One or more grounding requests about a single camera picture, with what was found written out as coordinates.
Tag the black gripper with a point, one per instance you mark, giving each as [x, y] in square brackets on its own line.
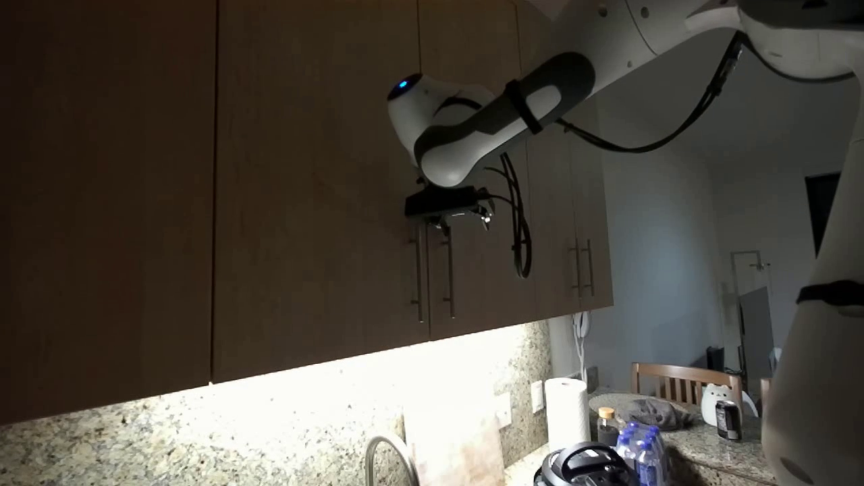
[455, 222]

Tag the wooden cabinet door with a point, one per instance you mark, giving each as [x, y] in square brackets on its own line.
[486, 288]
[558, 272]
[600, 226]
[108, 180]
[313, 180]

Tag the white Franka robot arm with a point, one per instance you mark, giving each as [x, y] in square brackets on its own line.
[648, 29]

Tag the wooden upper cabinets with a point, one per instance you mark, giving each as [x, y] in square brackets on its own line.
[629, 149]

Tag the white paper towel roll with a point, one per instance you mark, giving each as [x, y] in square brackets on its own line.
[567, 414]

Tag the light wooden cutting board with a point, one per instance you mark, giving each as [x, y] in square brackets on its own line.
[459, 449]

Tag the chrome arched faucet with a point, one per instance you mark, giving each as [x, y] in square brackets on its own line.
[367, 461]

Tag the dark bottle with cork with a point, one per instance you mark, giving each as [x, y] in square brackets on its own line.
[609, 431]

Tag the wooden dish rack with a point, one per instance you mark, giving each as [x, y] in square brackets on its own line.
[685, 371]

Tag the black pressure cooker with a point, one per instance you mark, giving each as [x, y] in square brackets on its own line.
[585, 468]

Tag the grey crumpled cloth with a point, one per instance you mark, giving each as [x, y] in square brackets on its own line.
[670, 418]

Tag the water bottle pack blue caps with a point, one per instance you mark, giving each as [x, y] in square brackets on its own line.
[643, 449]

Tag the tall standing mirror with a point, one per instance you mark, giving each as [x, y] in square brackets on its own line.
[756, 334]

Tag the wrist camera on black plate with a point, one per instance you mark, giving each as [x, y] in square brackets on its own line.
[440, 202]

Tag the white wall outlet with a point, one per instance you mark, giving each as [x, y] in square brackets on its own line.
[504, 410]
[535, 398]

